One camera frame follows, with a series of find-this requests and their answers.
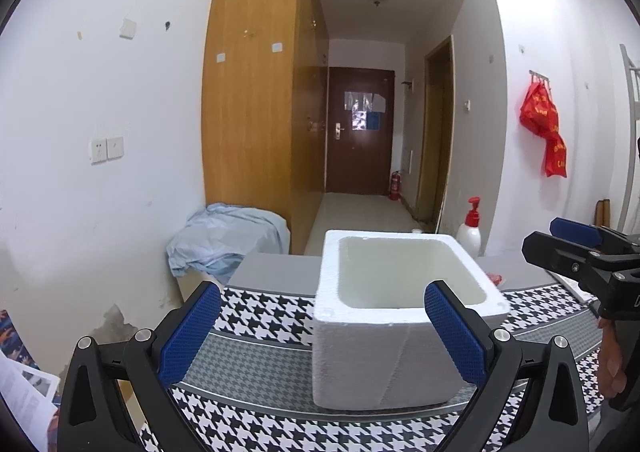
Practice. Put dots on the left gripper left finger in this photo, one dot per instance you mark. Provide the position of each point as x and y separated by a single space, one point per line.
181 333

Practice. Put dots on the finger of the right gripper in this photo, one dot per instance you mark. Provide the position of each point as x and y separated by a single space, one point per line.
569 259
599 238

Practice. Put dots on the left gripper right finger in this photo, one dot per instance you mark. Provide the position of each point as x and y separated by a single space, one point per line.
472 345

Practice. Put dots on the right hand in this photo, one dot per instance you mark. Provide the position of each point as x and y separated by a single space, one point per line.
611 377

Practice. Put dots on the wooden sticks pair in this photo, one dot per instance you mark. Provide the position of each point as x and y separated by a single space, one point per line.
602 216

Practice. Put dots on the red snack packet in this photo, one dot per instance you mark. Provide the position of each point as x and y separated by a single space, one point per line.
496 279

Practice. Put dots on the houndstooth table mat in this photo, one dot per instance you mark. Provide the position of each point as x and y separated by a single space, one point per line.
258 384

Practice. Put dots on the white pump lotion bottle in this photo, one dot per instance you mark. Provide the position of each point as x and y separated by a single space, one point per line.
468 235

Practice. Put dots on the white styrofoam box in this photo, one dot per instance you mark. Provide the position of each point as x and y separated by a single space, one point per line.
400 316

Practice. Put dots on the light blue cloth pile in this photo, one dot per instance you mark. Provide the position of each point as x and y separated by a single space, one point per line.
217 238

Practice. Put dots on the red plastic bags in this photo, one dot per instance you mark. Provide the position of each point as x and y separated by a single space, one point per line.
539 115

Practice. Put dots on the metal bunk bed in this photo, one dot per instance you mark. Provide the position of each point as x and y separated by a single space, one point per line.
629 211

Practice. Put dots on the red fire extinguisher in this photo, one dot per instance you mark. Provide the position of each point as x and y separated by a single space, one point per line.
395 185

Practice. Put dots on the wooden side door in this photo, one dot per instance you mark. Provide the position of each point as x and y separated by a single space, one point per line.
438 126

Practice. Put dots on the dark brown entrance door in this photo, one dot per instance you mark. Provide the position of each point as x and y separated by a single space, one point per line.
360 130

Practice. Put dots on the wooden wardrobe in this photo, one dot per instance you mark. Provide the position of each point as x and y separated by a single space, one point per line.
263 104

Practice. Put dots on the white wall sockets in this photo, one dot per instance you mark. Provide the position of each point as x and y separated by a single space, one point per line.
102 150

